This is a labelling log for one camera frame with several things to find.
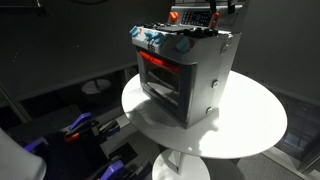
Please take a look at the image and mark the grey toy cooker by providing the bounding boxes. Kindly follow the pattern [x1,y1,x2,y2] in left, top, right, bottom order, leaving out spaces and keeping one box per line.
[130,0,248,128]

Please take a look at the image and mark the purple black clamp stand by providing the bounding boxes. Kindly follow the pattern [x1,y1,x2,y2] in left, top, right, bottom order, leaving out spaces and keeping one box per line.
[24,115,158,180]

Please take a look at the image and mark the small round background table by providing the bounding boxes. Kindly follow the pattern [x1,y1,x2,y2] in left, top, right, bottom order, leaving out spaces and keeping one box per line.
[81,79,111,95]

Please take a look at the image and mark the white rounded object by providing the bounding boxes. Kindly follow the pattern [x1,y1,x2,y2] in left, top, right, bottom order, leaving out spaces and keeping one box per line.
[0,128,47,180]

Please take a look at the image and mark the round white table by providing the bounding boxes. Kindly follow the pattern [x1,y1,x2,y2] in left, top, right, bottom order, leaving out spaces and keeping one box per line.
[122,71,287,180]

